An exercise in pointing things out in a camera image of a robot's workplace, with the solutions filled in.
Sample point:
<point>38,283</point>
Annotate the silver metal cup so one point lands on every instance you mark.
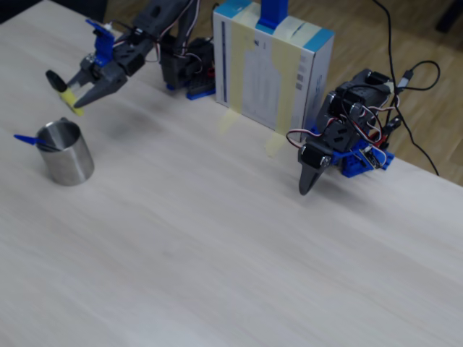
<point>68,162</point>

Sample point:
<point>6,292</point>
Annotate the grey idle gripper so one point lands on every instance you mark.
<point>312,159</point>

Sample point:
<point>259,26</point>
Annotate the blue base under camera arm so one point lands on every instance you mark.
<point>197,94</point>

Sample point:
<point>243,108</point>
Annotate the small controller circuit board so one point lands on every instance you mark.
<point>372,158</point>

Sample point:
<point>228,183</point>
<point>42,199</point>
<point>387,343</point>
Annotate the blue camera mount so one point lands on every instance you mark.
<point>104,47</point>

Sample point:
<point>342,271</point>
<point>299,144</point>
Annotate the grey robot arm with camera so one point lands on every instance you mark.
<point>173,68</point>

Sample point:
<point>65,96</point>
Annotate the blue base under idle arm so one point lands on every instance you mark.
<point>351,168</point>

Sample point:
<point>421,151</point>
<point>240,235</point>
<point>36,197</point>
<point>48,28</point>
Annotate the black camera circuit board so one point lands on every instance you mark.
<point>108,27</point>

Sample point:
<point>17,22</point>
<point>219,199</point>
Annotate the black furniture foot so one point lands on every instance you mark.
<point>450,16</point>

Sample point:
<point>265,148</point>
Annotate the white and blue cardboard box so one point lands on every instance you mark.
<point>264,83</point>

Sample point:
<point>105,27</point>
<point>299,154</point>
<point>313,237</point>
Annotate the grey gripper with camera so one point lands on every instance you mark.
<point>110,76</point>

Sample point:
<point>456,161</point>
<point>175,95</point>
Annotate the beige masking tape strip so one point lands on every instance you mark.
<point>240,72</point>
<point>285,90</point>

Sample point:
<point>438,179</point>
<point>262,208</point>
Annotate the yellow highlighter with black cap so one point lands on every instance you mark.
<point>66,97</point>

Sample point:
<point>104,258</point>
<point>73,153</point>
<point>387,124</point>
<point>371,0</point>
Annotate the blue ballpoint pen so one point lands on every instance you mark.
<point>23,138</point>

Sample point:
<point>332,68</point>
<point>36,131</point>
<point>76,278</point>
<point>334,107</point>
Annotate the blue camera post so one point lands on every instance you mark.
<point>273,12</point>

